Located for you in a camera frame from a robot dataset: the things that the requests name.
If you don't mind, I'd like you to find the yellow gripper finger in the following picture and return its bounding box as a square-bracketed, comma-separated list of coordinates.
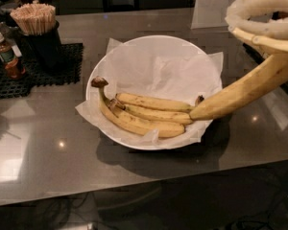
[226, 0, 288, 20]
[228, 17, 288, 55]

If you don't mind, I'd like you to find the white bowl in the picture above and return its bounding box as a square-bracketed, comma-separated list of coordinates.
[85, 34, 224, 151]

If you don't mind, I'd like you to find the bottom curved yellow banana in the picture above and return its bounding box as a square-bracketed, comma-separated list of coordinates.
[91, 77, 185, 138]

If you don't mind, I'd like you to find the white paper liner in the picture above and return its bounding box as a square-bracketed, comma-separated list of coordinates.
[75, 37, 225, 147]

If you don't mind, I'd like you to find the black rubber mesh mat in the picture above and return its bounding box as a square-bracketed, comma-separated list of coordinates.
[0, 43, 84, 99]

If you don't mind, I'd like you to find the bundle of wooden stir sticks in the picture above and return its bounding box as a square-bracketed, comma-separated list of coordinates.
[11, 1, 56, 35]

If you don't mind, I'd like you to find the black stir stick cup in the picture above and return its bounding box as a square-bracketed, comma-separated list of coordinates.
[24, 22, 65, 74]

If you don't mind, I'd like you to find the brown sauce bottle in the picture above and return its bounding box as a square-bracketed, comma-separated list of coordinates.
[0, 33, 26, 80]

